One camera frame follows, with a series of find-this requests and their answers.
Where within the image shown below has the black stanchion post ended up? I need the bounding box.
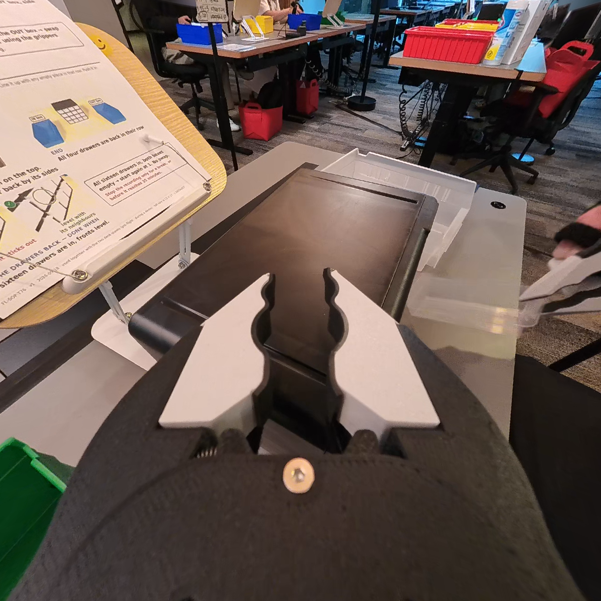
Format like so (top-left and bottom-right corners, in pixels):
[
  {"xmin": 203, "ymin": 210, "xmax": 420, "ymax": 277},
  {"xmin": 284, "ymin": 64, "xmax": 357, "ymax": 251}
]
[
  {"xmin": 207, "ymin": 0, "xmax": 241, "ymax": 172},
  {"xmin": 347, "ymin": 0, "xmax": 382, "ymax": 112}
]

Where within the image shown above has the text instruction sheet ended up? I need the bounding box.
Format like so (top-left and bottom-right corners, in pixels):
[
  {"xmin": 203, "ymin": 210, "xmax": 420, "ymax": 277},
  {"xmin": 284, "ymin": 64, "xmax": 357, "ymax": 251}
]
[{"xmin": 0, "ymin": 0, "xmax": 198, "ymax": 320}]

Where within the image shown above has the yellow and red tray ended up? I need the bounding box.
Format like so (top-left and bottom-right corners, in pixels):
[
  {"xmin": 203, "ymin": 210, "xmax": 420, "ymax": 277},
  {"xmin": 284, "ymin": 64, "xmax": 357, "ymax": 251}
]
[{"xmin": 434, "ymin": 19, "xmax": 501, "ymax": 33}]

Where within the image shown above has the person's right hand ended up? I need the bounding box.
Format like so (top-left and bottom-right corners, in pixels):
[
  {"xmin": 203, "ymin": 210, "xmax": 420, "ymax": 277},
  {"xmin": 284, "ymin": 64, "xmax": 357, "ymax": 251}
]
[{"xmin": 553, "ymin": 202, "xmax": 601, "ymax": 260}]

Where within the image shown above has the white carton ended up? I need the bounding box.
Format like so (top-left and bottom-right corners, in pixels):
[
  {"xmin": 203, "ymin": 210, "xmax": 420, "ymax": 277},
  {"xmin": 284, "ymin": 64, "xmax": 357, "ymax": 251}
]
[{"xmin": 512, "ymin": 0, "xmax": 552, "ymax": 64}]

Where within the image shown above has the person's black clothing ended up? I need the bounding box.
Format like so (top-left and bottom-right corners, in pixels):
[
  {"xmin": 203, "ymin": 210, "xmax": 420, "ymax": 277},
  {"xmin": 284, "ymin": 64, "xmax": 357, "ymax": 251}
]
[{"xmin": 509, "ymin": 354, "xmax": 601, "ymax": 601}]

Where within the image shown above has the handwritten sign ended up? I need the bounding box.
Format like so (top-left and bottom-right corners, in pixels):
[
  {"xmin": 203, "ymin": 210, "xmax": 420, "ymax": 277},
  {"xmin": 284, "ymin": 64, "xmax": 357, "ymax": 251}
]
[{"xmin": 195, "ymin": 0, "xmax": 231, "ymax": 23}]

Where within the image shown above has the red tote bag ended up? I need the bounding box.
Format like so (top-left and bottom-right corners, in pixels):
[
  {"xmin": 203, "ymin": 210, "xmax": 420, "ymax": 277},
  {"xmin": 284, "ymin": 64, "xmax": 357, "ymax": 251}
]
[
  {"xmin": 296, "ymin": 79, "xmax": 320, "ymax": 116},
  {"xmin": 537, "ymin": 41, "xmax": 601, "ymax": 118},
  {"xmin": 239, "ymin": 101, "xmax": 283, "ymax": 141}
]

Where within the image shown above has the large clear plastic drawer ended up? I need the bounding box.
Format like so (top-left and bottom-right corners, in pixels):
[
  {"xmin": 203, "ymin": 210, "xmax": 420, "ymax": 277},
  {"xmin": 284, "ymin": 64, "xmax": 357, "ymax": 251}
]
[{"xmin": 321, "ymin": 148, "xmax": 477, "ymax": 273}]

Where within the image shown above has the wooden top desk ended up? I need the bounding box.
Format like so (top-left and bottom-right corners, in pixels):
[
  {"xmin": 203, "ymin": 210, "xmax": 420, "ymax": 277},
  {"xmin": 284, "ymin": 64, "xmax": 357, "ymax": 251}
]
[
  {"xmin": 167, "ymin": 14, "xmax": 397, "ymax": 172},
  {"xmin": 389, "ymin": 40, "xmax": 547, "ymax": 170}
]

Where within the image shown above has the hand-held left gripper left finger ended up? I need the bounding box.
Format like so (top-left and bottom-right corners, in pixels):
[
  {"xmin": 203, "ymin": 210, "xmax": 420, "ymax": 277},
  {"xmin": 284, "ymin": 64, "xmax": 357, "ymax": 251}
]
[{"xmin": 158, "ymin": 273, "xmax": 278, "ymax": 431}]

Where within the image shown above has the black office chair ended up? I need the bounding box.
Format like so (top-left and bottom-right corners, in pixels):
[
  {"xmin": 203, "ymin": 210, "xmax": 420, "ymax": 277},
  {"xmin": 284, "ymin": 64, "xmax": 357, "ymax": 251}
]
[
  {"xmin": 451, "ymin": 61, "xmax": 601, "ymax": 193},
  {"xmin": 131, "ymin": 0, "xmax": 212, "ymax": 130}
]

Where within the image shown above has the wipes canister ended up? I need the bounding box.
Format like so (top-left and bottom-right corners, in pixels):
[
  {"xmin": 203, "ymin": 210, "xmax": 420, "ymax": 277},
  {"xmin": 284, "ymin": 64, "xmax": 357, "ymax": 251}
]
[{"xmin": 484, "ymin": 0, "xmax": 530, "ymax": 66}]

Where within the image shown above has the small clear plastic drawer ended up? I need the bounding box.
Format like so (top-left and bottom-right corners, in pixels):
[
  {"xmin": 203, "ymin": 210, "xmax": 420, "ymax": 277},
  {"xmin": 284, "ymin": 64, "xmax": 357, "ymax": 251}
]
[{"xmin": 406, "ymin": 272, "xmax": 541, "ymax": 335}]

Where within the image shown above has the red plastic bin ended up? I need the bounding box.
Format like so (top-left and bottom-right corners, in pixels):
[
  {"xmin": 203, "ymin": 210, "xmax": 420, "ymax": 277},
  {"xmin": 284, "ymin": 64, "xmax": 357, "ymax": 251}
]
[{"xmin": 403, "ymin": 26, "xmax": 494, "ymax": 64}]

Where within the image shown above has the black drawer cabinet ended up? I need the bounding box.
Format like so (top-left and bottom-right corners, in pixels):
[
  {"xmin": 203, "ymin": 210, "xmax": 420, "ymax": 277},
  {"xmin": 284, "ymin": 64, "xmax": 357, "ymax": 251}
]
[{"xmin": 128, "ymin": 162, "xmax": 439, "ymax": 454}]

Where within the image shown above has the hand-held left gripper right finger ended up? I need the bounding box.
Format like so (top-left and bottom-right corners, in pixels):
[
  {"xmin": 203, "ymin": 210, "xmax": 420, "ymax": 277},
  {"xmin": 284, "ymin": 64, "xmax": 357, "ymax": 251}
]
[{"xmin": 322, "ymin": 268, "xmax": 442, "ymax": 436}]

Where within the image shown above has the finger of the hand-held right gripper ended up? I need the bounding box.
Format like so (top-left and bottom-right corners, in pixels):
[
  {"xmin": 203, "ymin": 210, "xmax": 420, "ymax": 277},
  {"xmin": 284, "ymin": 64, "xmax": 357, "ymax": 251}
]
[
  {"xmin": 537, "ymin": 284, "xmax": 601, "ymax": 314},
  {"xmin": 519, "ymin": 251, "xmax": 601, "ymax": 302}
]

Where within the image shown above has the white stand base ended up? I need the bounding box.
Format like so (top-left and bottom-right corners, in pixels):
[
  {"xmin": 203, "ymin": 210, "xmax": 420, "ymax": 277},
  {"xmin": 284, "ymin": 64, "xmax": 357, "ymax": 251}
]
[{"xmin": 90, "ymin": 221, "xmax": 207, "ymax": 372}]

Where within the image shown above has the clear acrylic sign holder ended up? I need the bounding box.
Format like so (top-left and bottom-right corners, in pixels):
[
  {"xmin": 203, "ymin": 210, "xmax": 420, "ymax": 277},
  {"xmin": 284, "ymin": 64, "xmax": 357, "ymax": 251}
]
[{"xmin": 0, "ymin": 134, "xmax": 212, "ymax": 295}]

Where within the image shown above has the black coiled cable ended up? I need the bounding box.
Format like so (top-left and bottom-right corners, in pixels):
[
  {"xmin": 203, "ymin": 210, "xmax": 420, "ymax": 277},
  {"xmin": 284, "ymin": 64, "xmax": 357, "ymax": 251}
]
[{"xmin": 399, "ymin": 80, "xmax": 433, "ymax": 151}]

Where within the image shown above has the black table leg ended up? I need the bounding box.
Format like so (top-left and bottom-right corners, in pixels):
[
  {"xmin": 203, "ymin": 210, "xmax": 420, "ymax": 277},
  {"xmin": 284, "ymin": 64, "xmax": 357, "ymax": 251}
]
[{"xmin": 548, "ymin": 336, "xmax": 601, "ymax": 372}]

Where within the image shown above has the green plastic bin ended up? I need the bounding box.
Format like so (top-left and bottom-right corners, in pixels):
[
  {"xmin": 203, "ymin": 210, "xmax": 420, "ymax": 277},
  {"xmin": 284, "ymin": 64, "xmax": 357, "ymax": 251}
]
[{"xmin": 0, "ymin": 438, "xmax": 67, "ymax": 592}]

